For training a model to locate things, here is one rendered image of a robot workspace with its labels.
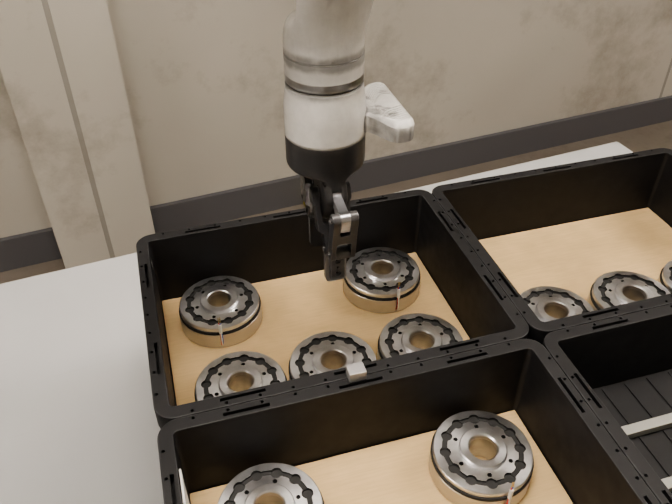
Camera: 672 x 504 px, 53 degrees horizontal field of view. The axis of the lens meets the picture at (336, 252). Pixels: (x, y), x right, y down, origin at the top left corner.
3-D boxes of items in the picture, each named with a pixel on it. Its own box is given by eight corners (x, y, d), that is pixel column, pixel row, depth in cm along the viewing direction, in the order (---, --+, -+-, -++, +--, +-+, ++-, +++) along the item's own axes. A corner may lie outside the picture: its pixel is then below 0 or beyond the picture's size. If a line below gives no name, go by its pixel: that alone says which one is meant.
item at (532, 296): (535, 351, 80) (536, 347, 80) (500, 295, 88) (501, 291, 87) (612, 337, 82) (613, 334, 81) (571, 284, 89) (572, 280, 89)
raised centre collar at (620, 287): (632, 314, 84) (634, 310, 84) (605, 290, 88) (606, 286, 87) (662, 302, 86) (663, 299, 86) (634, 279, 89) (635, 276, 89)
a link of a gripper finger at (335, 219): (329, 212, 61) (324, 248, 66) (334, 228, 60) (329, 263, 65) (357, 207, 62) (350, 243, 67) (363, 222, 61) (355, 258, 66)
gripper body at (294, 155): (275, 109, 64) (280, 191, 70) (296, 152, 58) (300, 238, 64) (350, 98, 66) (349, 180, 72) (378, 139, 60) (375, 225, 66)
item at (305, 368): (302, 409, 73) (301, 405, 73) (281, 344, 81) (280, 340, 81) (389, 388, 76) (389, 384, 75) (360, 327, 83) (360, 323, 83)
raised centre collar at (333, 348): (318, 383, 76) (318, 379, 75) (307, 352, 79) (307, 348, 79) (360, 373, 77) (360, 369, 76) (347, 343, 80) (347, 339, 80)
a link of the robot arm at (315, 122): (418, 142, 61) (423, 77, 57) (297, 161, 58) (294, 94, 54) (384, 99, 68) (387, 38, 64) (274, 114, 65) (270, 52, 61)
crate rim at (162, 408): (159, 438, 64) (155, 422, 63) (138, 251, 87) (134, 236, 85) (532, 350, 73) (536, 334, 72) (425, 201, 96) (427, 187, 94)
